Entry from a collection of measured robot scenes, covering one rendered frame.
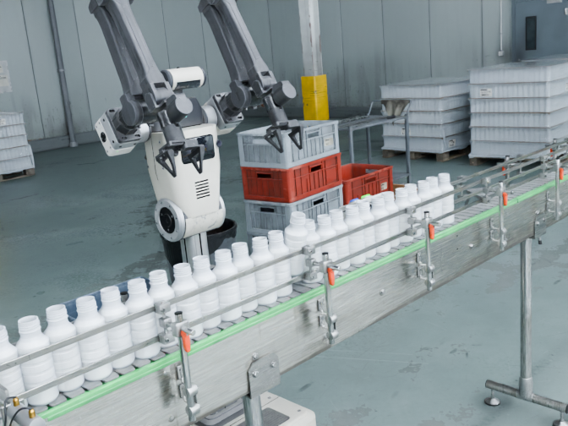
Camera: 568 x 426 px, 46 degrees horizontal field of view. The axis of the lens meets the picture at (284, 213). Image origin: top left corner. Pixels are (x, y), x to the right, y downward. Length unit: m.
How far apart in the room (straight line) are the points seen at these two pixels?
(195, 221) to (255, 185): 2.01
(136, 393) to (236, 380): 0.27
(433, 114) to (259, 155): 4.97
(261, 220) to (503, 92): 4.62
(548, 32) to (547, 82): 4.33
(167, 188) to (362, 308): 0.83
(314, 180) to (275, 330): 2.77
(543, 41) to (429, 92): 3.89
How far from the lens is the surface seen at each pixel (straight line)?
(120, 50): 2.18
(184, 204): 2.31
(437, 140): 8.96
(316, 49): 12.12
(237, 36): 2.40
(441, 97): 8.85
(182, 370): 1.43
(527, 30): 12.53
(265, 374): 1.66
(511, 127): 8.32
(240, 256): 1.59
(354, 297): 1.86
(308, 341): 1.75
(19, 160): 11.24
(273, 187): 4.23
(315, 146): 4.36
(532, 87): 8.19
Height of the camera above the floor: 1.61
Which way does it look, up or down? 14 degrees down
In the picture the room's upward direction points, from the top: 5 degrees counter-clockwise
